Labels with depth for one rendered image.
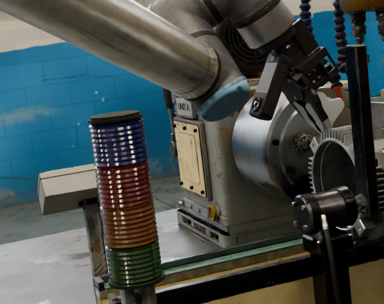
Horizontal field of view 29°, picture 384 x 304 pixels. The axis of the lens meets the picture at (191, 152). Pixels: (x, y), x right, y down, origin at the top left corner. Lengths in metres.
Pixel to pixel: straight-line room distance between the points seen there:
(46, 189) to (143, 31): 0.45
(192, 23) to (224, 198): 0.58
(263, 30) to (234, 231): 0.61
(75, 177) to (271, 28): 0.43
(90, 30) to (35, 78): 5.81
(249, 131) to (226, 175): 0.17
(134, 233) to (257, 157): 0.72
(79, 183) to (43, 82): 5.41
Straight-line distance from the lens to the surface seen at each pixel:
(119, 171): 0.80
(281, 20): 1.25
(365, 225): 1.25
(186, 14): 1.22
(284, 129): 1.47
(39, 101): 6.73
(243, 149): 1.57
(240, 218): 1.71
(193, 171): 1.80
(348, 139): 1.25
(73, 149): 6.82
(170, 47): 1.02
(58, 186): 1.33
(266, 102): 1.25
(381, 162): 1.23
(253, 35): 1.25
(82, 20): 0.90
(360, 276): 1.27
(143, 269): 0.83
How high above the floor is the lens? 1.29
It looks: 9 degrees down
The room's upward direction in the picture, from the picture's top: 7 degrees counter-clockwise
